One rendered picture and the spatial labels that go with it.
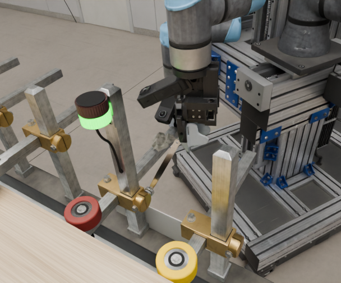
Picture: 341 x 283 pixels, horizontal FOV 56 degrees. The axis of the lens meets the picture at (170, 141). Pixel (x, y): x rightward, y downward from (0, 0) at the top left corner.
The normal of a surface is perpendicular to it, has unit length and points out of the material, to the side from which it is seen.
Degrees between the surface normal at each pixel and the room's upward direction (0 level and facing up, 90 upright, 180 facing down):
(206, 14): 89
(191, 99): 1
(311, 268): 0
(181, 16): 90
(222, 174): 90
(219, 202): 90
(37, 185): 0
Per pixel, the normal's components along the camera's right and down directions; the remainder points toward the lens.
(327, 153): -0.07, -0.77
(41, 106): 0.85, 0.29
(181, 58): -0.44, 0.58
